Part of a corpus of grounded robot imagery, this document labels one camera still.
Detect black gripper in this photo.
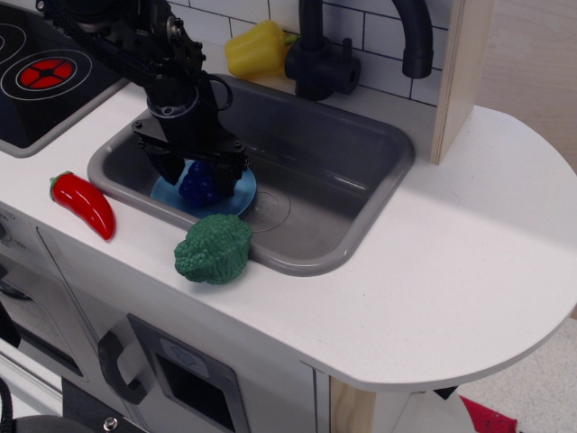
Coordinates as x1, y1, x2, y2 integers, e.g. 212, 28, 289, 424
132, 85, 249, 197

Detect blue toy blueberries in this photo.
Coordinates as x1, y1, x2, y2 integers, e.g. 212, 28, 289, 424
179, 161, 224, 207

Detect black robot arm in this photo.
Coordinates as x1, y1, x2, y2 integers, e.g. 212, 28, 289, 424
35, 1, 249, 198

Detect light blue plate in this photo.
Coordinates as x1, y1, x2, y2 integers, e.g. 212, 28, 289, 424
151, 160, 257, 218

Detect grey sink basin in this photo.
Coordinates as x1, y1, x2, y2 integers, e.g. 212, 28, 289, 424
87, 76, 415, 276

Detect green toy broccoli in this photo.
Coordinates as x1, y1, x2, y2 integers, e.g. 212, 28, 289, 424
174, 214, 252, 284

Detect red toy chili pepper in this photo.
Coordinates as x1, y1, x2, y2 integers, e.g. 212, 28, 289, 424
50, 171, 116, 241

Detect yellow toy bell pepper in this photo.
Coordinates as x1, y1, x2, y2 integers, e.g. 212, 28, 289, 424
224, 20, 299, 80

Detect black toy faucet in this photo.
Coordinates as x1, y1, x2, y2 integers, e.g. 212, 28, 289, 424
285, 1, 434, 101

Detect black toy stovetop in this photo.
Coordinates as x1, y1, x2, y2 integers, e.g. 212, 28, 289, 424
1, 3, 127, 158

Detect grey oven door panel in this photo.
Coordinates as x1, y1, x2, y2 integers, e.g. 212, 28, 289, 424
128, 314, 250, 432

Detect wooden side panel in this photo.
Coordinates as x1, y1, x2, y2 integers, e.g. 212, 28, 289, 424
430, 0, 496, 164

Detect red cloth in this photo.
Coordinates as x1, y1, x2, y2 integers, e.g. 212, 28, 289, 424
461, 397, 517, 433

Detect black oven door handle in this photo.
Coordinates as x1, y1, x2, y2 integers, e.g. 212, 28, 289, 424
97, 331, 147, 405

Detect black braided cable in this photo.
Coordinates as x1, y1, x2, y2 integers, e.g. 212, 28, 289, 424
0, 378, 14, 433

